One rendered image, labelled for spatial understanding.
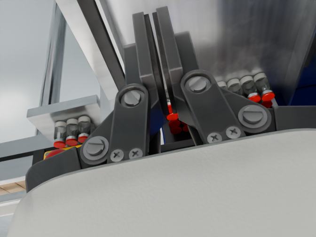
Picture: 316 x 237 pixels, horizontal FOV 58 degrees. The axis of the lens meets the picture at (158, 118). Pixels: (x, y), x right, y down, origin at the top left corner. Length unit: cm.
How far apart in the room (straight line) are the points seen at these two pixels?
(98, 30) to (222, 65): 20
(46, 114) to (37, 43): 108
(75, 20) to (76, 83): 140
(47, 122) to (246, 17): 38
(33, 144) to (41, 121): 11
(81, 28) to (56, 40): 54
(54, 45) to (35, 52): 73
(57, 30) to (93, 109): 49
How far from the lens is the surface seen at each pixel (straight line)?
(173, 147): 42
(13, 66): 174
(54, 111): 53
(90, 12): 36
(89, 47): 42
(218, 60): 46
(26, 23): 153
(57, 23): 100
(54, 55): 88
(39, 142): 65
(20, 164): 65
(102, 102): 50
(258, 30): 45
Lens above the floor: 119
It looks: 35 degrees down
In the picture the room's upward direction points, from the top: 171 degrees clockwise
